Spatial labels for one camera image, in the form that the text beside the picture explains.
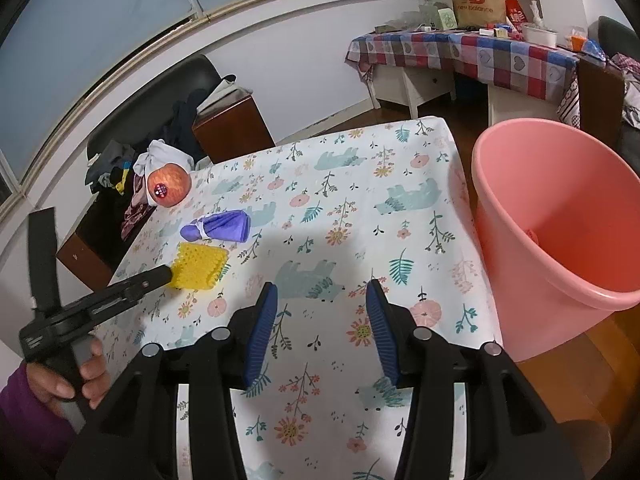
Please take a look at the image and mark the floral tablecloth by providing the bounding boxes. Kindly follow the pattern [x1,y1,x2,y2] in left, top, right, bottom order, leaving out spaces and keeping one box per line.
[90,116,503,480]

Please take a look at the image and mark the pile of colourful clothes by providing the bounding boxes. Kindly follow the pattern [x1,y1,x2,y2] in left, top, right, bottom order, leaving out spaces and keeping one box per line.
[85,140,156,238]

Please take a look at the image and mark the brown wooden side table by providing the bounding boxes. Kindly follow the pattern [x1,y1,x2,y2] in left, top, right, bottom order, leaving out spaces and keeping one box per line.
[191,92,276,164]

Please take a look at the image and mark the dark navy garment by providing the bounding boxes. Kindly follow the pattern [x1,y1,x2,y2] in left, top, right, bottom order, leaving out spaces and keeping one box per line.
[160,89,208,161]

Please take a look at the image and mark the purple wrapper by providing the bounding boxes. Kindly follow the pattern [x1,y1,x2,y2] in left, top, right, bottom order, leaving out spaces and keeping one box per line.
[180,210,251,245]

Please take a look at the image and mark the white garment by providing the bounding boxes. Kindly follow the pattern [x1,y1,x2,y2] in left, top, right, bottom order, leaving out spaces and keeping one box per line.
[132,140,195,176]

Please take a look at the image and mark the white cabinet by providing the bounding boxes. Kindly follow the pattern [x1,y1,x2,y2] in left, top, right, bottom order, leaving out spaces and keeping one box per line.
[370,65,457,117]

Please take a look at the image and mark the checkered cloth bench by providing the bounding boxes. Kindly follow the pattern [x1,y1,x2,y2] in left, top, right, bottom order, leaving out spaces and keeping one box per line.
[345,27,583,128]

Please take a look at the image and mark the person's left forearm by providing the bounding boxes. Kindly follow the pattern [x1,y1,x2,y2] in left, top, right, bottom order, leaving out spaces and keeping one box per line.
[0,362,76,480]

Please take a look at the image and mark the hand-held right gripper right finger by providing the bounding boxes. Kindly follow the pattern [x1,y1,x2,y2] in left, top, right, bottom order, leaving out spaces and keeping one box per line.
[365,280,586,480]

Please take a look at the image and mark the patterned clothes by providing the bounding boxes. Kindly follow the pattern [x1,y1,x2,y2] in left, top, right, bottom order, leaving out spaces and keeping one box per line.
[607,52,640,128]

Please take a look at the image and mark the person's left hand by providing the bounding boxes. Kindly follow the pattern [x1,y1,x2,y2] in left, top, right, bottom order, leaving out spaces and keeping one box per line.
[25,337,110,409]

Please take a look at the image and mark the black leather sofa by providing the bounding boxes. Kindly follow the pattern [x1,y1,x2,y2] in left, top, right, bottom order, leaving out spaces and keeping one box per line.
[55,54,236,288]

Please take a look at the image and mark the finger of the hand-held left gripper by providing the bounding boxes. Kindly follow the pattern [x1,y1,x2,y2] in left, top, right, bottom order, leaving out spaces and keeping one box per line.
[86,265,174,328]

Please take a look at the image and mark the white tub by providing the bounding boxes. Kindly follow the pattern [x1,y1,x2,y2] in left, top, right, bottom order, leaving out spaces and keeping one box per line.
[521,24,560,47]

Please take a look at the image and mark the pink plastic bucket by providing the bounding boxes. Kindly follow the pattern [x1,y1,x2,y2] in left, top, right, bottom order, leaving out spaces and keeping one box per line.
[471,117,640,363]

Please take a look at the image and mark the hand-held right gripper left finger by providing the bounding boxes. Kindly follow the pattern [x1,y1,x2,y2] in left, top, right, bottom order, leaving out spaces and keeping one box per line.
[55,281,279,480]

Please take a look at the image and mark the red apple with sticker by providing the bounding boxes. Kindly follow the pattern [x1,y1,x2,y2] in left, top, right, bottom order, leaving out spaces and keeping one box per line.
[146,162,191,207]

